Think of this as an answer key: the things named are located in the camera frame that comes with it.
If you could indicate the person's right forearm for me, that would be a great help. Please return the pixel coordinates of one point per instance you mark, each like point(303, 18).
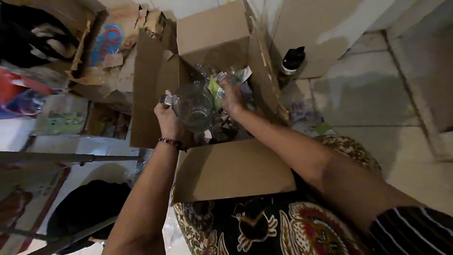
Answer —
point(300, 148)

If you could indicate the torn cardboard with blue print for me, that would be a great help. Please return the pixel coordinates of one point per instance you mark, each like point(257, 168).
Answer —
point(125, 33)

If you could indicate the black and white cloth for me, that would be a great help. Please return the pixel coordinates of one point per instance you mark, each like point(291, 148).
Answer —
point(17, 33)

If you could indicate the box with green print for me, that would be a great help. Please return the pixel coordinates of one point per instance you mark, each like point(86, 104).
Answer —
point(63, 118)

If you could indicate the red plastic bag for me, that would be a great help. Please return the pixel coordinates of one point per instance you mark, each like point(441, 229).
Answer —
point(9, 85)

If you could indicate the green packet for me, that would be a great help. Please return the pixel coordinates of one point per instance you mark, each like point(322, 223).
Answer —
point(213, 89)

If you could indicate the pile of glassware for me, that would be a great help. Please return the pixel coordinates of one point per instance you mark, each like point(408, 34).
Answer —
point(223, 130)

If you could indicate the white printed paper piece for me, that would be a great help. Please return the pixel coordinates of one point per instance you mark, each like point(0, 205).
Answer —
point(245, 74)

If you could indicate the small open cardboard box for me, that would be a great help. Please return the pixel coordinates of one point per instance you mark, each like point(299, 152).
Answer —
point(95, 117)

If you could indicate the clear glass mug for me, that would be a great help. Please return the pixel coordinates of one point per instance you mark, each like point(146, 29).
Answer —
point(196, 113)

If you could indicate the plastic wrapper with green part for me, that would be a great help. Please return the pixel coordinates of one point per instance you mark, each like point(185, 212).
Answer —
point(322, 128)

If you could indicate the person's left hand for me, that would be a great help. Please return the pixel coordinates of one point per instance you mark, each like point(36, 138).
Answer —
point(169, 122)

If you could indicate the person's left fingers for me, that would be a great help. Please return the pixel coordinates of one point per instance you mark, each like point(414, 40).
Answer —
point(167, 93)

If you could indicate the person's legs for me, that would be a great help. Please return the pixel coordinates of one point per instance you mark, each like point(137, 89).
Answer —
point(262, 230)

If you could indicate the black cloth bundle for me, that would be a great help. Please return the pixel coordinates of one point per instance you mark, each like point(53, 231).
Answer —
point(90, 203)

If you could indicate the person's left forearm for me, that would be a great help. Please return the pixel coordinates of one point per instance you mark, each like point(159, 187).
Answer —
point(148, 198)

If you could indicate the dark bottle with black cap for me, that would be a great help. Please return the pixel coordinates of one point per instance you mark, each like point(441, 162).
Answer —
point(292, 59)

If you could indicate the person's right fingers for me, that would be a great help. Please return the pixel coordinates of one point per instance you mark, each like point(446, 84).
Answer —
point(225, 84)

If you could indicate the large brown cardboard box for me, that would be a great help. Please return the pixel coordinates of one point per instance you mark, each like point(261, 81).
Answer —
point(233, 170)

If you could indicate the grey metal rack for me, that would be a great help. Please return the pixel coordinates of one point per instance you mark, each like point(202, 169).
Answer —
point(63, 157)

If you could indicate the person's right hand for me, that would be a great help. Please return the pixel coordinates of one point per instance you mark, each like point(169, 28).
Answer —
point(233, 100)

